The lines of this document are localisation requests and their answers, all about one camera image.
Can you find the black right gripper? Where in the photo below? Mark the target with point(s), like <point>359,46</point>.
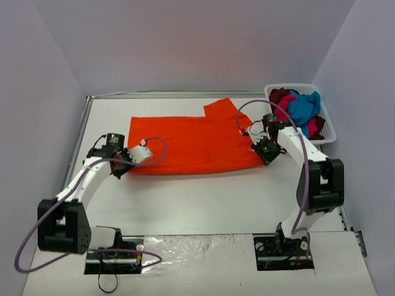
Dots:
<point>267,152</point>

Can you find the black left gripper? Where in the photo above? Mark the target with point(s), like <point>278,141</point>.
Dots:
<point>118,168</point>

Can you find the orange t shirt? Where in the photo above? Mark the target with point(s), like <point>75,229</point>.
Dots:
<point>196,145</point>

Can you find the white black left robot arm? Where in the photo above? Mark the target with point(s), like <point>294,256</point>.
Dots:
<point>63,224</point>

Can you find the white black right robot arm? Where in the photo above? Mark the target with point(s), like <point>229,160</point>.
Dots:
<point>320,189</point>

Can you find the pink t shirt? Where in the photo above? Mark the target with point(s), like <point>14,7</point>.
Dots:
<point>282,114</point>

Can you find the dark red t shirt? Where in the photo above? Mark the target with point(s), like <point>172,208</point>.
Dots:
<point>281,97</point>

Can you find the blue t shirt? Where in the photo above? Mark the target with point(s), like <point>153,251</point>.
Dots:
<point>304,111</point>

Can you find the white plastic laundry basket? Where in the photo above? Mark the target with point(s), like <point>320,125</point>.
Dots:
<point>328,131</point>

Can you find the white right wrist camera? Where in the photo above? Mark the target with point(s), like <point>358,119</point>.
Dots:
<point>257,132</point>

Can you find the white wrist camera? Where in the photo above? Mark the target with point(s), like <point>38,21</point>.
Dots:
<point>257,132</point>
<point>139,154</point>

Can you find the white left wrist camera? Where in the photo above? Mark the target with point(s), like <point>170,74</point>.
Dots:
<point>139,154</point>

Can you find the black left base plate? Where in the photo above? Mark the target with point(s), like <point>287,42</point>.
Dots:
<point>110,263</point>

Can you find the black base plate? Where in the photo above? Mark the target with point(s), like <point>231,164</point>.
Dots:
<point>110,263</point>
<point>293,256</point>

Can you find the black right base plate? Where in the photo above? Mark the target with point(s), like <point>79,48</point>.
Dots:
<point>293,256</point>

